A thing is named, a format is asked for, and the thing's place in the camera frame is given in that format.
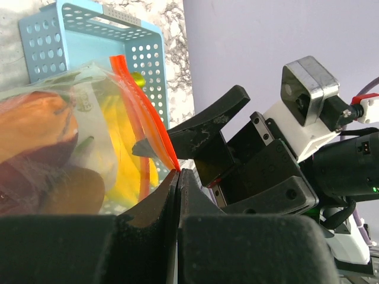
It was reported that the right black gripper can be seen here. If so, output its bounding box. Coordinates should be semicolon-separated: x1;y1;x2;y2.
168;85;319;214

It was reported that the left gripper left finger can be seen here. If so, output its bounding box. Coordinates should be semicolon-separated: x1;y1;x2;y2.
1;171;179;283

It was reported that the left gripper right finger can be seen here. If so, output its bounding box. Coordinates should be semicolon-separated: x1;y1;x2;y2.
178;169;339;283

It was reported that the yellow banana bunch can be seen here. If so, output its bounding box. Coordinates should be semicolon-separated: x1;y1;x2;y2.
99;78;159;208

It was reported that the clear zip bag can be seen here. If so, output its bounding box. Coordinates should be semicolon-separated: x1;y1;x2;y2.
1;55;180;216

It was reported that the green leafy vegetable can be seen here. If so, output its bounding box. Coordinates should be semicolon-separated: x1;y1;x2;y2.
1;72;79;162

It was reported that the blue perforated plastic basket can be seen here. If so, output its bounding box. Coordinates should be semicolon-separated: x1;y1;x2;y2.
18;0;171;190

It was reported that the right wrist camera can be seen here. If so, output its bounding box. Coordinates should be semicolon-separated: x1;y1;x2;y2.
261;54;359;162

